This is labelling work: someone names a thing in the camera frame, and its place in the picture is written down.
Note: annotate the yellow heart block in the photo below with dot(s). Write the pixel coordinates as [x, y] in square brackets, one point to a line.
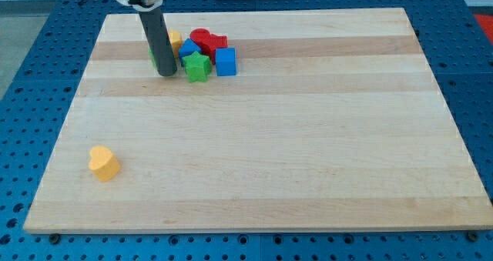
[103, 163]

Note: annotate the blue cube block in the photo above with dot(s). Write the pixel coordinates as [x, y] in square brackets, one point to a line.
[226, 62]

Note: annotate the green star block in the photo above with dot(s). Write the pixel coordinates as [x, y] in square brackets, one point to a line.
[197, 67]

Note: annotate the red star block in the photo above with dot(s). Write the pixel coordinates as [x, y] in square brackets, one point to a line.
[213, 42]

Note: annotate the wooden board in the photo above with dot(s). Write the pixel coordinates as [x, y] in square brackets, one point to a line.
[334, 122]

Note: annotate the red round block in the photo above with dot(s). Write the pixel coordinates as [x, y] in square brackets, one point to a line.
[201, 37]

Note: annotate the small blue block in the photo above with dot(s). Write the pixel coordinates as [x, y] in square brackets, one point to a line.
[188, 48]

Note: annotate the yellow block behind rod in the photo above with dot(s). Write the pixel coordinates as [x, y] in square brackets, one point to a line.
[176, 41]

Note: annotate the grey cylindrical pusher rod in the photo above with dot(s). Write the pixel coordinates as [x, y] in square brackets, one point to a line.
[158, 39]

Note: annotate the green block behind rod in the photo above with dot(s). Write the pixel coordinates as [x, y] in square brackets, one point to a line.
[151, 56]

